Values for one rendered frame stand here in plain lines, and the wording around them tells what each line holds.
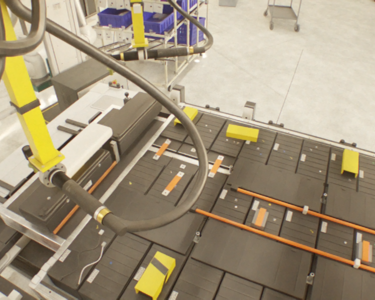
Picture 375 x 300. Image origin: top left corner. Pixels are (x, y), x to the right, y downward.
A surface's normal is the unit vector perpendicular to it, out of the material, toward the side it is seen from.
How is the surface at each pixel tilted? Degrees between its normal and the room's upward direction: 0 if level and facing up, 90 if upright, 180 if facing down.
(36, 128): 90
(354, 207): 0
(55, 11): 90
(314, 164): 0
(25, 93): 90
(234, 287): 0
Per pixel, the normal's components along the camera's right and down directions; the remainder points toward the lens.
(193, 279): 0.00, -0.75
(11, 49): 0.88, 0.43
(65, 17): 0.81, 0.39
